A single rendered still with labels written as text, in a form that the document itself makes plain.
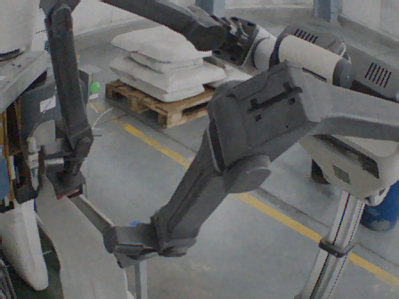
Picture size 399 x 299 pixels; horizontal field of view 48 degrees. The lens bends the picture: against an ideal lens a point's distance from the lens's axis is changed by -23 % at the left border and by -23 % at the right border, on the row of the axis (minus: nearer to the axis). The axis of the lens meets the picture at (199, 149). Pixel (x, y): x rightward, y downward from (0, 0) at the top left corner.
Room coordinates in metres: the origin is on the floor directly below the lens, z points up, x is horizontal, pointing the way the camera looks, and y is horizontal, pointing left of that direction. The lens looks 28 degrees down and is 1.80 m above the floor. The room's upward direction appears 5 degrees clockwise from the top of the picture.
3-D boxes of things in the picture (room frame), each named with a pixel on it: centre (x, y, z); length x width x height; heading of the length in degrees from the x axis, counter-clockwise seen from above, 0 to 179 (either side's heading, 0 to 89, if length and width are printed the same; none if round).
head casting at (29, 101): (1.29, 0.50, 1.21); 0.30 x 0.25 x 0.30; 46
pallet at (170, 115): (4.43, 0.15, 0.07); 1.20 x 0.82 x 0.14; 138
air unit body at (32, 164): (1.09, 0.44, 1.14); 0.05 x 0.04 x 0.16; 136
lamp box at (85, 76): (1.32, 0.32, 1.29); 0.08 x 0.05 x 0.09; 46
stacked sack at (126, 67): (4.34, 0.49, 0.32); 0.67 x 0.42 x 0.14; 140
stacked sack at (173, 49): (4.07, 0.19, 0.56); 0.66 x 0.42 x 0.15; 136
